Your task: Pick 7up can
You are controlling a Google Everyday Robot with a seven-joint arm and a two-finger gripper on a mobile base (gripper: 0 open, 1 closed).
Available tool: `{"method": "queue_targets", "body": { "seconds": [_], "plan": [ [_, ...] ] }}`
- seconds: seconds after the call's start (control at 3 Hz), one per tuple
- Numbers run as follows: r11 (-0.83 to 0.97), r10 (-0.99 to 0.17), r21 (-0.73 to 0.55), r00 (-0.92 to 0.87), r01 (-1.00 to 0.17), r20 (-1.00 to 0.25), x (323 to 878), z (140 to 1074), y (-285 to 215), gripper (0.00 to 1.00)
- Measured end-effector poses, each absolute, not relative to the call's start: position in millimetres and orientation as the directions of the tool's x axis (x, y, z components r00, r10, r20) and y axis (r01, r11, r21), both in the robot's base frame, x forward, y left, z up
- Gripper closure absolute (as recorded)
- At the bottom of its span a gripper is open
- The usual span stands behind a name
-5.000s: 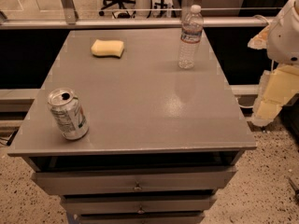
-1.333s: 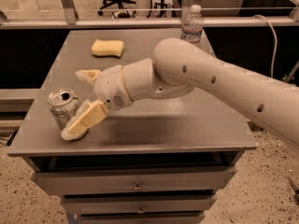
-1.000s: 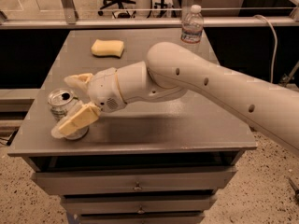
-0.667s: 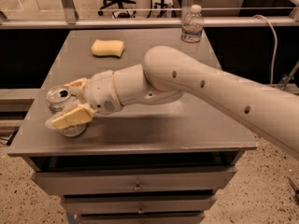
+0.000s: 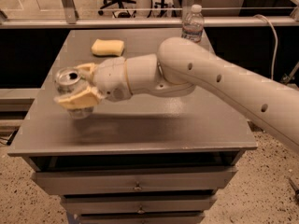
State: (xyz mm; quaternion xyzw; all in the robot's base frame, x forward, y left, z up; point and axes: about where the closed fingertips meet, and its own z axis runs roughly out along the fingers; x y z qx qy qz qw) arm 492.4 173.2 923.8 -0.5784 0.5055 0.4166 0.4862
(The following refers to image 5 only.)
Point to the grey drawer cabinet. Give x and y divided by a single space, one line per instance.
144 132

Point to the silver green 7up can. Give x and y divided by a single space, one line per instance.
66 81

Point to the grey drawer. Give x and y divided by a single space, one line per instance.
138 204
153 218
130 181

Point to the grey middle drawer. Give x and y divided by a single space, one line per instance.
138 204

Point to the black office chair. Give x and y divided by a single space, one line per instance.
108 3

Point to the clear plastic water bottle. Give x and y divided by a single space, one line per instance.
193 24

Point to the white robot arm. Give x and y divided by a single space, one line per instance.
176 69

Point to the grey top drawer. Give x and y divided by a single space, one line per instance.
130 181

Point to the grey bottom drawer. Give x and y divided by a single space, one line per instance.
153 218

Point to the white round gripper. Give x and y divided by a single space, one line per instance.
111 78

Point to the yellow sponge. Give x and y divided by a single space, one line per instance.
107 47

